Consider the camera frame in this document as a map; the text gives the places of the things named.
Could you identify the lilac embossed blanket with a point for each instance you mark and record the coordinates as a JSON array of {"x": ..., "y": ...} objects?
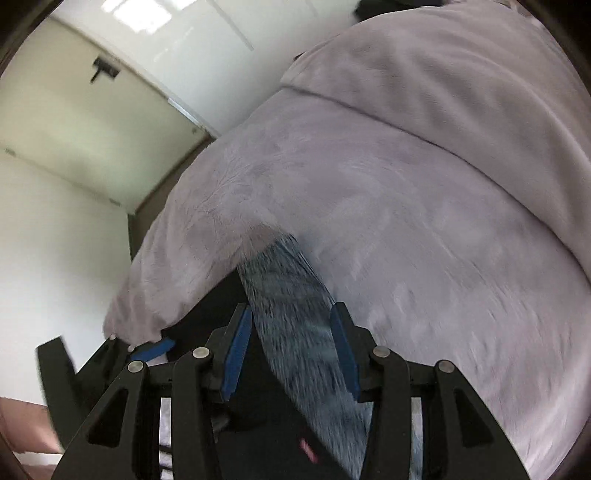
[{"x": 415, "y": 240}]

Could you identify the plain mauve bed sheet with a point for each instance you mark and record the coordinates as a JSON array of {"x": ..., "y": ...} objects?
[{"x": 461, "y": 78}]

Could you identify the black pants with grey lining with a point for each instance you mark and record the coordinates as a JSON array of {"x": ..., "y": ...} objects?
[{"x": 295, "y": 323}]

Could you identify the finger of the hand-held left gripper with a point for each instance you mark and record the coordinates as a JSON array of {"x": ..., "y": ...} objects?
[
  {"x": 57, "y": 378},
  {"x": 152, "y": 349}
]

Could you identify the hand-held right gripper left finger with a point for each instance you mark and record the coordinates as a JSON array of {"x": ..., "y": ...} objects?
[{"x": 234, "y": 357}]

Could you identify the person's left forearm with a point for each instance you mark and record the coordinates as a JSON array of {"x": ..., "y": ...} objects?
[{"x": 23, "y": 424}]

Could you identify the beige door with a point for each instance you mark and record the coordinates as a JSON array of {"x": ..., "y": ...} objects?
[{"x": 92, "y": 134}]

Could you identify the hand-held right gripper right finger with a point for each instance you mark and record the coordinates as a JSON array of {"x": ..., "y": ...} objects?
[{"x": 345, "y": 357}]

